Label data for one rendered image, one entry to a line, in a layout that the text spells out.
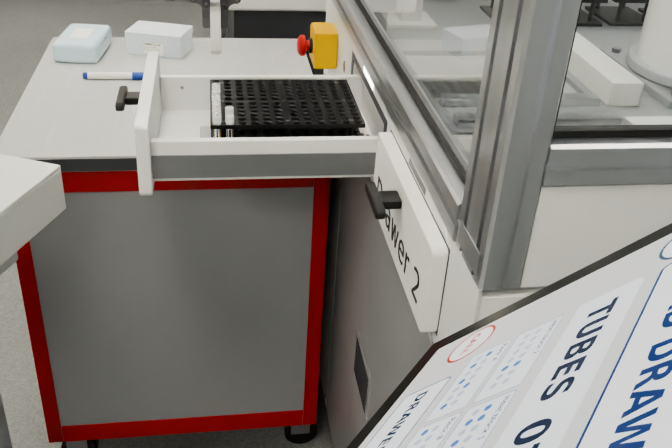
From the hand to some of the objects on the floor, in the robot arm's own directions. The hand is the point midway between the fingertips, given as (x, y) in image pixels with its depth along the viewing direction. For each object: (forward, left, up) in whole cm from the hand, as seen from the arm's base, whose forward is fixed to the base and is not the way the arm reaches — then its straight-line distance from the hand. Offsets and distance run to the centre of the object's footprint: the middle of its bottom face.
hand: (215, 27), depth 114 cm
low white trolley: (-23, +30, -100) cm, 107 cm away
